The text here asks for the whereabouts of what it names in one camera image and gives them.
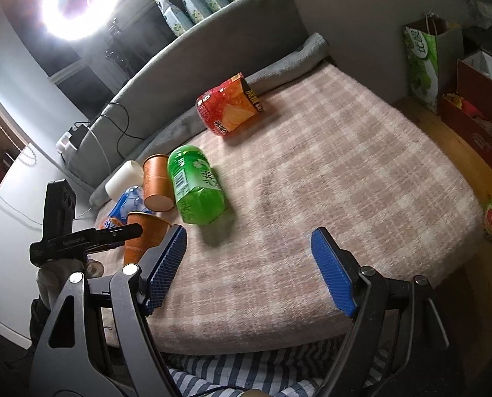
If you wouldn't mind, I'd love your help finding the orange paper cup with lettering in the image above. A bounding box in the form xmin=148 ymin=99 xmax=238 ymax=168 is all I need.
xmin=123 ymin=211 xmax=171 ymax=265

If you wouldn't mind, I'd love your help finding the white plastic cup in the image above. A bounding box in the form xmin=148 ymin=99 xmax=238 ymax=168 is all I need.
xmin=105 ymin=160 xmax=144 ymax=201

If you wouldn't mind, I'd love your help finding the white power strip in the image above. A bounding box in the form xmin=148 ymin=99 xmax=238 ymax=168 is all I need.
xmin=56 ymin=125 xmax=88 ymax=154

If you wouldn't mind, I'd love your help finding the green plastic bottle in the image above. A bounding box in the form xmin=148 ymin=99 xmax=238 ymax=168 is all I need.
xmin=167 ymin=144 xmax=226 ymax=226

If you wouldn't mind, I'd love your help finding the black light tripod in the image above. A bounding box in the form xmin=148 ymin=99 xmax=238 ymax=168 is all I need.
xmin=105 ymin=17 xmax=134 ymax=78

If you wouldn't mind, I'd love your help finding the red chip canister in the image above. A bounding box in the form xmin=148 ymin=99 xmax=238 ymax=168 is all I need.
xmin=196 ymin=73 xmax=263 ymax=137

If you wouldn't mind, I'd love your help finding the plaid pink blanket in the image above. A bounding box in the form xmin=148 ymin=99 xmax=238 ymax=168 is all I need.
xmin=148 ymin=63 xmax=483 ymax=355

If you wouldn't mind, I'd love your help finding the grey sofa backrest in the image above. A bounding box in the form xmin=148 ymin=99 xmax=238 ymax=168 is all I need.
xmin=66 ymin=0 xmax=308 ymax=188

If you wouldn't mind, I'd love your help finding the red cardboard box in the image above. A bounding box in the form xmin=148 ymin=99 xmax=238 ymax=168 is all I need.
xmin=439 ymin=50 xmax=492 ymax=169

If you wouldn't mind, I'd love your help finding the grey rolled blanket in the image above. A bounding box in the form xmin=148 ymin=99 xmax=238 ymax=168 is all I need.
xmin=88 ymin=31 xmax=330 ymax=208

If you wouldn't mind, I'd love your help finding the green paper shopping bag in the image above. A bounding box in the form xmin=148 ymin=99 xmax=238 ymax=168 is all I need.
xmin=402 ymin=12 xmax=464 ymax=115

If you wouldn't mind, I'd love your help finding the white cable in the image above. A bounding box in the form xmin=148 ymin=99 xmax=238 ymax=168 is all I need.
xmin=0 ymin=123 xmax=115 ymax=229

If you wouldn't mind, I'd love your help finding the black cable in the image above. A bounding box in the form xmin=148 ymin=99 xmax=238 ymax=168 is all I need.
xmin=74 ymin=100 xmax=148 ymax=162

